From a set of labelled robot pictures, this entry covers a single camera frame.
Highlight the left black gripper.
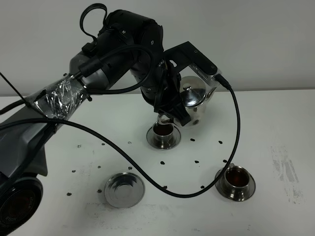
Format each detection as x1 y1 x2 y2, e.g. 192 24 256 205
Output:
141 41 218 127

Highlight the stainless steel teapot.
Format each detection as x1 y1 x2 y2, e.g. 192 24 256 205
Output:
157 76 219 128

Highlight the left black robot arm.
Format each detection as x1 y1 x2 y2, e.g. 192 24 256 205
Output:
0 10 219 236

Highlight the far stainless steel teacup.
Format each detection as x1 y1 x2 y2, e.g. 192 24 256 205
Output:
153 123 174 141

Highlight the stainless steel teacup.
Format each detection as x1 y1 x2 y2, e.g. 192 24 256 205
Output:
153 123 174 141
224 166 250 188

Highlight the near stainless steel teacup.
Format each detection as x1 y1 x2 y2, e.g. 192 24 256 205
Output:
224 166 250 188

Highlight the teapot steel saucer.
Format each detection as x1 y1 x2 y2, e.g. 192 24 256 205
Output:
103 172 145 208

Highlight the far steel saucer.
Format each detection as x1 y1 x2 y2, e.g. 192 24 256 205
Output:
146 126 181 150

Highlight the near steel saucer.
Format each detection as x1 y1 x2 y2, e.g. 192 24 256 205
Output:
215 168 256 202

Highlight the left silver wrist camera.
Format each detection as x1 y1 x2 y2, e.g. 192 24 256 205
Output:
189 63 221 87

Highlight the left black camera cable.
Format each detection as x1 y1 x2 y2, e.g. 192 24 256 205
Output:
0 2 241 199

